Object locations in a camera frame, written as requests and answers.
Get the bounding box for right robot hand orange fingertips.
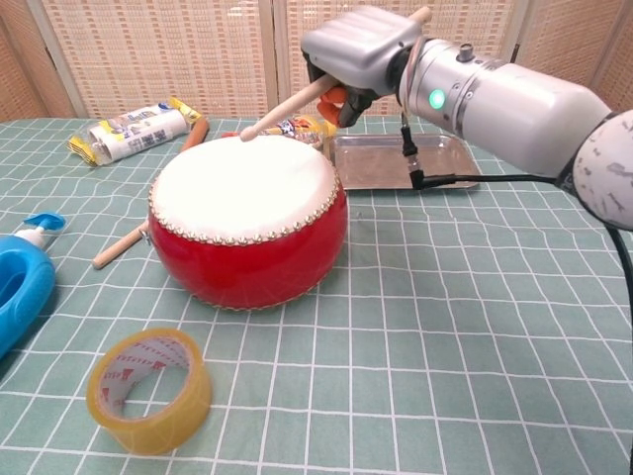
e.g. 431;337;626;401
300;10;424;128

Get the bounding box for light wooden drumstick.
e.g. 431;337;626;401
239;6;432;144
92;228;149;270

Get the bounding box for stainless steel tray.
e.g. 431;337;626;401
328;133;483;191

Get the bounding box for red drum white skin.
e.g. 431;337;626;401
146;135;349;312

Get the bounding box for orange yellow snack pack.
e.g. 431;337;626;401
221;114;338;149

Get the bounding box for bamboo folding screen panel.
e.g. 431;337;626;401
29;0;283;120
271;0;525;118
0;0;75;123
498;0;614;115
583;0;633;114

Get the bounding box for white snack pack yellow ends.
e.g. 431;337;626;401
67;97;204;168

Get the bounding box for green checked tablecloth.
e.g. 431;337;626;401
0;112;633;475

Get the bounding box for blue pump detergent bottle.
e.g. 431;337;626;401
0;212;66;360

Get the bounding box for clear packing tape roll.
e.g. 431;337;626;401
86;327;214;456

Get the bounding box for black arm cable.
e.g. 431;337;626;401
399;112;633;318

